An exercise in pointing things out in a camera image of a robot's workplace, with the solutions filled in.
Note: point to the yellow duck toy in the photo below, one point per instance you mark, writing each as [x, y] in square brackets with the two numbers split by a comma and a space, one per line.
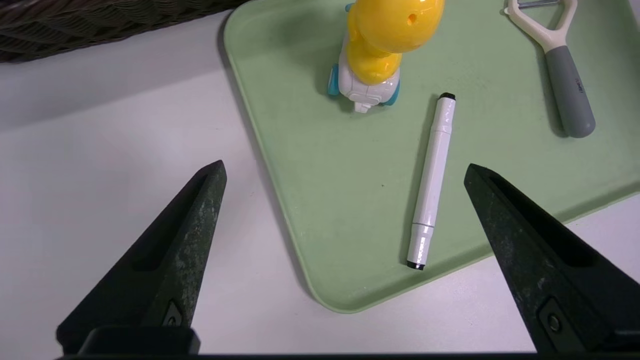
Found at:
[390, 30]

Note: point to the light green plastic tray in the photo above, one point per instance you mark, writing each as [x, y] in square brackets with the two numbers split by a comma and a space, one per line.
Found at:
[325, 200]

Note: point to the dark brown wicker basket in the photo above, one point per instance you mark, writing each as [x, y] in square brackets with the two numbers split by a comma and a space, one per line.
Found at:
[75, 25]

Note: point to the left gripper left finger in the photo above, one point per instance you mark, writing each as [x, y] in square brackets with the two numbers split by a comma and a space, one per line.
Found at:
[165, 270]

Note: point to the white marker pen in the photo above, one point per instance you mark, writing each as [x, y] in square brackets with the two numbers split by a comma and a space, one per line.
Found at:
[434, 175]

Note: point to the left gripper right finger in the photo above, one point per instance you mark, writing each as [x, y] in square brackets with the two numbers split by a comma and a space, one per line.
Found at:
[550, 280]

